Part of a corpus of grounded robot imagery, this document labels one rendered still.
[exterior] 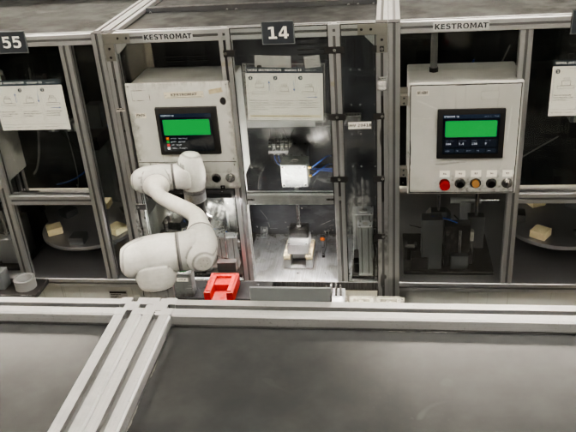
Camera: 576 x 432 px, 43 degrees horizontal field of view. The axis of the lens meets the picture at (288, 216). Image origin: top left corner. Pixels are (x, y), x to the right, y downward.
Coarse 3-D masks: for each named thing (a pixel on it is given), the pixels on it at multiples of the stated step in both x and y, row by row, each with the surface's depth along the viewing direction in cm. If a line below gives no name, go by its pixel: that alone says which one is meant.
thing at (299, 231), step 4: (296, 208) 328; (296, 212) 329; (300, 216) 331; (300, 220) 331; (292, 224) 336; (296, 224) 335; (300, 224) 332; (304, 224) 335; (308, 224) 335; (292, 228) 332; (296, 228) 332; (300, 228) 331; (304, 228) 331; (308, 228) 332; (292, 232) 332; (296, 232) 332; (300, 232) 331; (304, 232) 331; (308, 232) 332; (292, 236) 333; (296, 236) 332; (300, 236) 332; (304, 236) 332; (308, 236) 332
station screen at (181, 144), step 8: (160, 120) 291; (208, 120) 288; (168, 136) 294; (176, 136) 293; (184, 136) 293; (192, 136) 292; (200, 136) 292; (208, 136) 291; (168, 144) 295; (176, 144) 295; (184, 144) 294; (192, 144) 294; (200, 144) 294; (208, 144) 293
